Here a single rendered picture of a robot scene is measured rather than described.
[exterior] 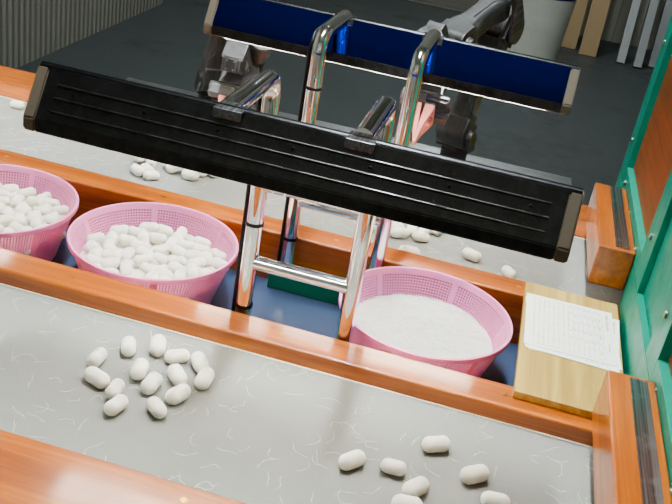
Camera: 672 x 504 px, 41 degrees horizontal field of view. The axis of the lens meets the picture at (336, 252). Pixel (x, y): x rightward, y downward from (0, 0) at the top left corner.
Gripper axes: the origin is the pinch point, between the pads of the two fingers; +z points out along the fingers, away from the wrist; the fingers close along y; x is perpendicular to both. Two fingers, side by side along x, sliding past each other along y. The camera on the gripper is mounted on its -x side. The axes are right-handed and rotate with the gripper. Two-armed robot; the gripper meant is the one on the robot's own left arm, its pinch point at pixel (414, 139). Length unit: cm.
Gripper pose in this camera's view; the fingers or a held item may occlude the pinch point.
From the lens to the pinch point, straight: 179.3
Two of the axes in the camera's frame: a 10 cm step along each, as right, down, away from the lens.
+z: -2.8, 8.8, -3.8
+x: 0.3, 4.0, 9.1
